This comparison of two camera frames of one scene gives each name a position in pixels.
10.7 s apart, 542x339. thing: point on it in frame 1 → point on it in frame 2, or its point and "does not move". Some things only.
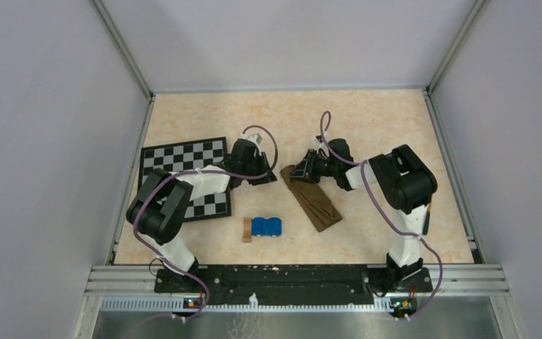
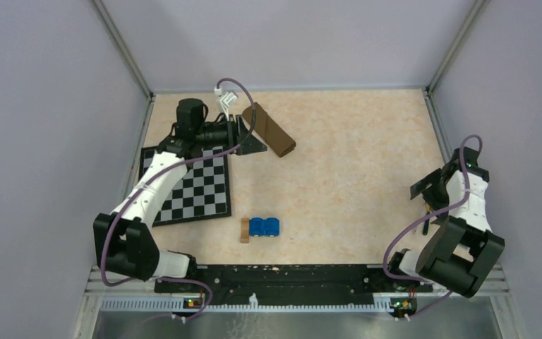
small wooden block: (247, 230) does not move
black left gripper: (263, 162) → (236, 131)
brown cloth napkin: (313, 200) → (265, 127)
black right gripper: (307, 168) → (418, 188)
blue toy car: (272, 227) does not move
